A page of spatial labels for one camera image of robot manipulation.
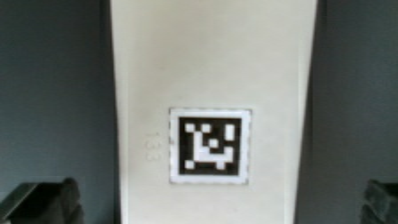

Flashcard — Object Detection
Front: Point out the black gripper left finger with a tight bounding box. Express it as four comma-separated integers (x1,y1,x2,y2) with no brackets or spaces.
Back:
0,178,84,224

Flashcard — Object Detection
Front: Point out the white cabinet top block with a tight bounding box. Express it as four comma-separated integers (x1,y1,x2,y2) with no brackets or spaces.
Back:
110,0,318,224

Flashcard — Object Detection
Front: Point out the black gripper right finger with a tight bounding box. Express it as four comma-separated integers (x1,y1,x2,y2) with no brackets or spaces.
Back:
361,180,398,224

